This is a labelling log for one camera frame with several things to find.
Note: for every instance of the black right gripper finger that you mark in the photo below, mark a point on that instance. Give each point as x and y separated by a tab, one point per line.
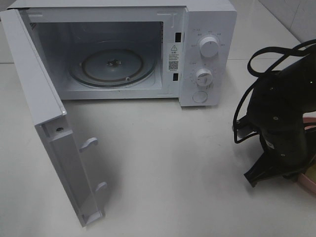
263	169

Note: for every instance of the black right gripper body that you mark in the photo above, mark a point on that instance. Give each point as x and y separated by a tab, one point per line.
294	150

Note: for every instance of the pink plate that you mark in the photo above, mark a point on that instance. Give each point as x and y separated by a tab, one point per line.
307	179

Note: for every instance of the white timer knob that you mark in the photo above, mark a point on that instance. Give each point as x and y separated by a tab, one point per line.
204	77

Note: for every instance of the white microwave door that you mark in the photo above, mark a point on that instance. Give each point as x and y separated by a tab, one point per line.
49	115

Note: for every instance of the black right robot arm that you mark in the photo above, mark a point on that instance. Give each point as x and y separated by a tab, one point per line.
276	110

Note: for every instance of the upper white power knob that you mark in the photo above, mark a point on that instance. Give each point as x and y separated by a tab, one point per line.
209	46

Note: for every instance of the white microwave oven body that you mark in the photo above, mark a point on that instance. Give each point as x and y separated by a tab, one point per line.
68	23

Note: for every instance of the white warning label sticker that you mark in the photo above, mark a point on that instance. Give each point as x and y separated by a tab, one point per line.
173	57

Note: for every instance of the glass microwave turntable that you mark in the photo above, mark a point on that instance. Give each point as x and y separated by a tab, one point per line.
109	64

